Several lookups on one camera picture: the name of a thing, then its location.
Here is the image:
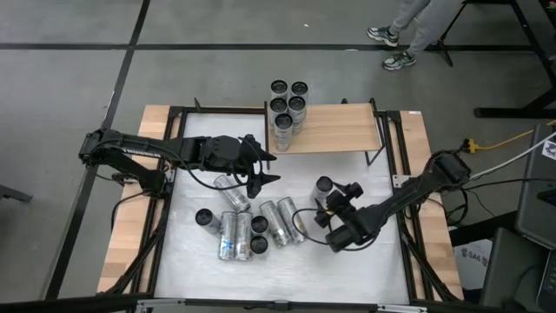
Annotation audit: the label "black tripod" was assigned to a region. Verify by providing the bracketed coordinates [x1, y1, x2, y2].
[427, 2, 468, 69]

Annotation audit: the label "laptop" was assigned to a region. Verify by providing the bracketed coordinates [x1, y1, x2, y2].
[535, 250, 556, 312]

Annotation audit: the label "black stand foot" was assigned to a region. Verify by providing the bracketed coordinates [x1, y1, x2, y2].
[0, 183, 34, 204]

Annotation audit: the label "white printed box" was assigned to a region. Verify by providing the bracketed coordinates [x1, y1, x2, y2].
[452, 237, 493, 291]

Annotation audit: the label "black desk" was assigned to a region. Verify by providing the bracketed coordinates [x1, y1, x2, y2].
[460, 0, 556, 119]

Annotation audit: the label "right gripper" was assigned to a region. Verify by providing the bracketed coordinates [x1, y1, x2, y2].
[313, 181, 365, 231]

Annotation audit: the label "white cable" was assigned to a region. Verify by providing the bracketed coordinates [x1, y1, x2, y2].
[463, 132, 556, 182]

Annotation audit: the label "white glossy table mat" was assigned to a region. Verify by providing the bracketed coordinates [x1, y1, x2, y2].
[154, 111, 411, 305]

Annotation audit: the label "person's shoe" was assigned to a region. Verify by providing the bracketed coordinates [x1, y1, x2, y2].
[381, 50, 417, 72]
[366, 25, 400, 48]

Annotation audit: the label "person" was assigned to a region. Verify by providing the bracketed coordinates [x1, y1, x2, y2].
[366, 0, 464, 72]

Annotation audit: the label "grey side table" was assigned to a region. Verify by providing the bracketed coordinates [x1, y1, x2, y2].
[514, 123, 556, 251]

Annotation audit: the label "wooden shelf black metal legs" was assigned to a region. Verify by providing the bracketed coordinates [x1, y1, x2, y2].
[262, 97, 387, 171]

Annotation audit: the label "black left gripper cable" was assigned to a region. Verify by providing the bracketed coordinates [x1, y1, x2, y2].
[162, 137, 265, 192]

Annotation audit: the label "dark grey seat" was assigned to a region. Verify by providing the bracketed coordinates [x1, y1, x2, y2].
[479, 226, 549, 310]

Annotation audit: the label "black power cable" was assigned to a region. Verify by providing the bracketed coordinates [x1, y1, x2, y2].
[109, 190, 151, 232]

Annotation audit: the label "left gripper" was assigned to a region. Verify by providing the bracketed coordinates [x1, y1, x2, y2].
[200, 133, 282, 200]

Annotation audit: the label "Celsius Peach Vibe can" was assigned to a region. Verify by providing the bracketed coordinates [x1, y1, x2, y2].
[248, 235, 270, 256]
[213, 174, 252, 214]
[194, 208, 222, 236]

